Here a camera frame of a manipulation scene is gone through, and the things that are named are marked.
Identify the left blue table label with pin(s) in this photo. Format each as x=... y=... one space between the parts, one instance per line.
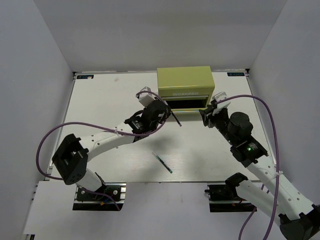
x=85 y=77

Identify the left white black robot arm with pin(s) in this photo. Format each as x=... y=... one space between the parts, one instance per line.
x=74 y=153

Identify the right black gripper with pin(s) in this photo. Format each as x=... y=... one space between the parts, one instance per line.
x=208 y=120

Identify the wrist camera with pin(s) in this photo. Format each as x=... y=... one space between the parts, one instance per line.
x=218 y=102
x=145 y=98

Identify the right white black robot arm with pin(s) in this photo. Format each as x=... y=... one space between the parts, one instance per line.
x=298 y=217

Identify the green metal drawer chest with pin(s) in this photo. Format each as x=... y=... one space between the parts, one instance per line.
x=185 y=80

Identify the blue table label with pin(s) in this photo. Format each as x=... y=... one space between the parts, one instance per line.
x=85 y=77
x=235 y=74

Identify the green gel pen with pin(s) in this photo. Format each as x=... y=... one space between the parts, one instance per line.
x=162 y=162

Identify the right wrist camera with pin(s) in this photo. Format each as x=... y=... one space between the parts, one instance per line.
x=218 y=102

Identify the right blue table label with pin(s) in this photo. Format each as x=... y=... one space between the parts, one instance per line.
x=235 y=74

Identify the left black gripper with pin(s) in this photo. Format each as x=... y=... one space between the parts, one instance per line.
x=167 y=113

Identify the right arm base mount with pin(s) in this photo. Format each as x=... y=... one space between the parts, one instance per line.
x=222 y=200

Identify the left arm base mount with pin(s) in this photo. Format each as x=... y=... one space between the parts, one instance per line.
x=85 y=201

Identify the purple gel pen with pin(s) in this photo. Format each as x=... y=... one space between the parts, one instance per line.
x=176 y=119

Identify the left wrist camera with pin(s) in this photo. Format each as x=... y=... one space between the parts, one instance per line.
x=145 y=98

